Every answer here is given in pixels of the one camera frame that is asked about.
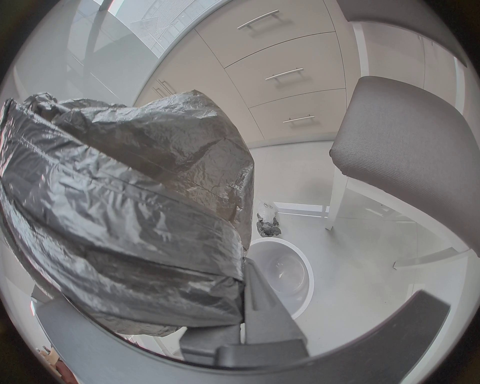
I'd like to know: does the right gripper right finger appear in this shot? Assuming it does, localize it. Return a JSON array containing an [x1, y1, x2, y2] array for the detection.
[[217, 258, 310, 367]]

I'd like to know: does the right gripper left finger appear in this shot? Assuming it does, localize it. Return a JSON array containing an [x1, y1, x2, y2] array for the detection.
[[180, 325, 242, 365]]

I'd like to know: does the black plastic bag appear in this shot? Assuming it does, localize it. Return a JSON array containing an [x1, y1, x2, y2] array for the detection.
[[0, 89, 256, 336]]

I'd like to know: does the white trash bin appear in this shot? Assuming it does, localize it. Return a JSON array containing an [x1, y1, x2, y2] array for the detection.
[[245, 240, 315, 321]]

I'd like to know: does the crumpled black plastic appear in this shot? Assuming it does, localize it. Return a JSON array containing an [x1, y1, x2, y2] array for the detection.
[[256, 220, 283, 238]]

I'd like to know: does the clear printed wrapper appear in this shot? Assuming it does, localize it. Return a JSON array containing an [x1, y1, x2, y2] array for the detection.
[[256, 200, 280, 226]]

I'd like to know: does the grey chair with white legs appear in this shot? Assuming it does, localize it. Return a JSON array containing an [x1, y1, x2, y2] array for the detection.
[[324, 0, 480, 271]]

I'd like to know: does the beige cabinet with drawers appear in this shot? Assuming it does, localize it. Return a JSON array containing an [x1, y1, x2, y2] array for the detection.
[[133, 0, 361, 149]]

